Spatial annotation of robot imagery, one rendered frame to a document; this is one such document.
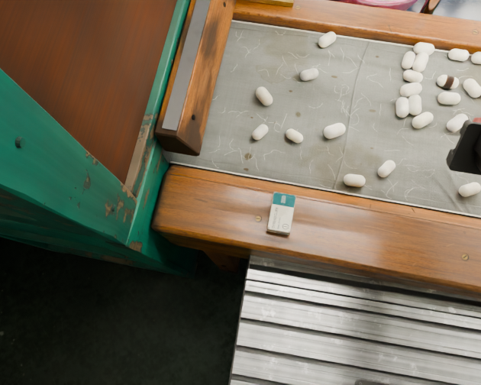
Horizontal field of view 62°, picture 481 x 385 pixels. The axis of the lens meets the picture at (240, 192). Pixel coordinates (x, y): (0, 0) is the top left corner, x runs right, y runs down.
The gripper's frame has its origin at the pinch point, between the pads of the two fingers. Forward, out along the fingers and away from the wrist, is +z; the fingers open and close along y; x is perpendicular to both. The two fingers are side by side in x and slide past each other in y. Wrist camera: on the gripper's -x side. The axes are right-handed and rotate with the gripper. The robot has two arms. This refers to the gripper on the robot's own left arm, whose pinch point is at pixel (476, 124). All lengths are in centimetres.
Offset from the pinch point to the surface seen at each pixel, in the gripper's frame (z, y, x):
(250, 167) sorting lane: 1.2, 30.8, 13.8
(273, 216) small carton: -8.2, 25.7, 16.0
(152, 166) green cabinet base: -8.2, 44.6, 11.1
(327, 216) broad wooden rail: -5.4, 17.5, 16.2
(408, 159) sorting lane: 5.9, 5.1, 9.7
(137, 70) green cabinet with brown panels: -9.2, 45.9, -3.3
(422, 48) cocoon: 20.1, 5.0, -5.1
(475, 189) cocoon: 1.7, -4.9, 10.9
